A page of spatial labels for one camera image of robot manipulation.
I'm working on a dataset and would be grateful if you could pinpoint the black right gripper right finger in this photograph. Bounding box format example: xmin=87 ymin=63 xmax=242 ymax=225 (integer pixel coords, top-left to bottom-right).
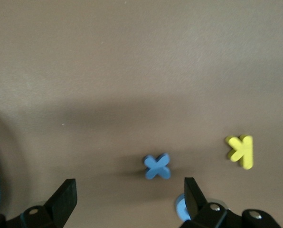
xmin=180 ymin=177 xmax=281 ymax=228

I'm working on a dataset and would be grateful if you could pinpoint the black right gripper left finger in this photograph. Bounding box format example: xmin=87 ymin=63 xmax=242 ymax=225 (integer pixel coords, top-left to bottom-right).
xmin=0 ymin=179 xmax=78 ymax=228

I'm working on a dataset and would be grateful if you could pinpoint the blue foam letter c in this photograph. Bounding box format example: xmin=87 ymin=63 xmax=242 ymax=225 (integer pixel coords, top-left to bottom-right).
xmin=174 ymin=193 xmax=192 ymax=220

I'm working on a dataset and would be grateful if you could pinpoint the blue foam letter x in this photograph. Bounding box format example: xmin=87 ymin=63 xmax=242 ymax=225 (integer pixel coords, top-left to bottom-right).
xmin=143 ymin=152 xmax=170 ymax=180

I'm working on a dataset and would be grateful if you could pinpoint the yellow foam letter k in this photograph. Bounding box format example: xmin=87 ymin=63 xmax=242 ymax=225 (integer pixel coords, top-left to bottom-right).
xmin=225 ymin=134 xmax=254 ymax=170

